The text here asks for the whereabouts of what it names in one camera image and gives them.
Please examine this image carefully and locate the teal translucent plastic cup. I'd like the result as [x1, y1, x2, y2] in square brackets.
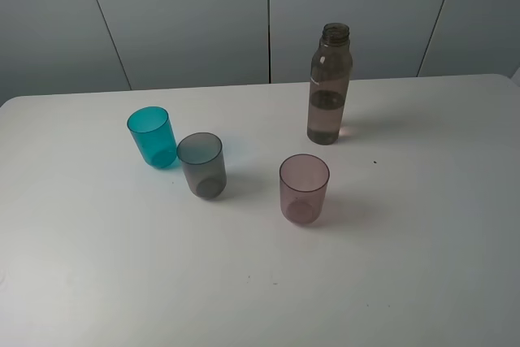
[127, 106, 177, 169]

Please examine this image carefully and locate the pink translucent plastic cup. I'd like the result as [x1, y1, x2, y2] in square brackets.
[279, 154, 331, 225]

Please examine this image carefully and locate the brown translucent water bottle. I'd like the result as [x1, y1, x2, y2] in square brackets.
[307, 23, 353, 145]

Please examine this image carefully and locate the grey translucent plastic cup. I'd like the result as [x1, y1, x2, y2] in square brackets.
[176, 132, 227, 200]

